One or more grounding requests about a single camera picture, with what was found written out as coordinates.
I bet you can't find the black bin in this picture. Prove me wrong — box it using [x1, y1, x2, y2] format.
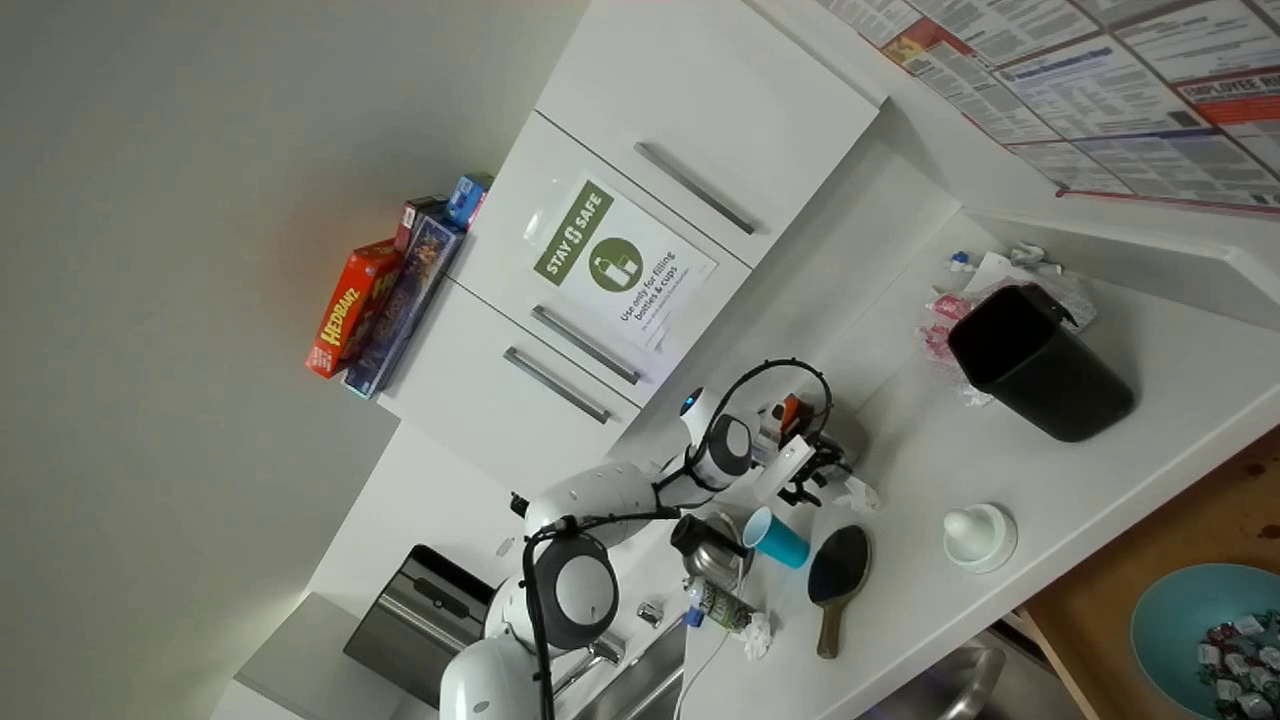
[947, 283, 1137, 444]

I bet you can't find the chrome tap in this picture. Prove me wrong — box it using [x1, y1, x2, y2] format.
[552, 634, 628, 703]

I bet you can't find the plain white cabinet door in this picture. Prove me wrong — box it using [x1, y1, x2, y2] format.
[377, 279, 642, 498]
[536, 0, 883, 270]

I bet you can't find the wall poster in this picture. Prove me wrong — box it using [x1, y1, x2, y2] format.
[818, 0, 1280, 217]

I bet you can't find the white wall cabinet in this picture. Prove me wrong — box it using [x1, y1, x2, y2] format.
[377, 0, 887, 498]

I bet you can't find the steel sink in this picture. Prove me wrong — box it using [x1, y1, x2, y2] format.
[568, 618, 693, 720]

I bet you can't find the heap of wrapped candies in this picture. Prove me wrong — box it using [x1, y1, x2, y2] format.
[1196, 610, 1280, 720]

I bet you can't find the green and white sign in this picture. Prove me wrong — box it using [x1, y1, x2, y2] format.
[532, 179, 719, 353]

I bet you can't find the cabinet door with sign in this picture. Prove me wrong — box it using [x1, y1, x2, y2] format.
[446, 111, 753, 410]

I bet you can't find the table tennis paddle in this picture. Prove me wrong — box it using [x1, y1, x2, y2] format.
[806, 524, 873, 661]

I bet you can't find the steel and black thermos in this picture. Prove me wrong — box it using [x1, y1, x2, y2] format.
[669, 512, 753, 593]

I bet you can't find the steel paper towel dispenser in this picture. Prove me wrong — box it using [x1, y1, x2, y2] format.
[343, 544, 498, 712]

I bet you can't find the white dome on dish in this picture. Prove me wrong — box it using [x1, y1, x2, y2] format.
[942, 502, 1019, 576]

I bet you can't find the small blue game box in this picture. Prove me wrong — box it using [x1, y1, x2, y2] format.
[445, 173, 495, 231]

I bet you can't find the white cable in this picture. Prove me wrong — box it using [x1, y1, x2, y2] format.
[672, 618, 739, 720]

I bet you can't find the silver cabinet door handle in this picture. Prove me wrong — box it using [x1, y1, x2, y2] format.
[502, 346, 612, 426]
[632, 141, 757, 237]
[529, 304, 642, 387]

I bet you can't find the wooden table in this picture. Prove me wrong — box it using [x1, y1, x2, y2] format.
[1018, 428, 1280, 720]

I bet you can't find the large blue game box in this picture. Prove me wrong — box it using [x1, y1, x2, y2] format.
[342, 213, 467, 401]

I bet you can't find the crumpled white tissue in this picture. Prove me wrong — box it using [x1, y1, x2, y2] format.
[739, 611, 777, 662]

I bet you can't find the teal bowl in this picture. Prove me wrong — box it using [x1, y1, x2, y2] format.
[1129, 562, 1280, 720]

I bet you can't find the blue cup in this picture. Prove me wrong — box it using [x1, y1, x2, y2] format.
[741, 506, 812, 571]

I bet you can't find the heap of plastic wrappers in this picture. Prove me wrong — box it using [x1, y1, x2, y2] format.
[922, 243, 1098, 407]

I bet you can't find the green bottle with blue cap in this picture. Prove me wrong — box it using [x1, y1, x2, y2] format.
[683, 577, 758, 635]

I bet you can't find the large red game box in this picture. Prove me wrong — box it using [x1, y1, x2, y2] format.
[305, 239, 404, 380]

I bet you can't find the small red game box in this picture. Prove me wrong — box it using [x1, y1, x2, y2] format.
[393, 195, 449, 253]

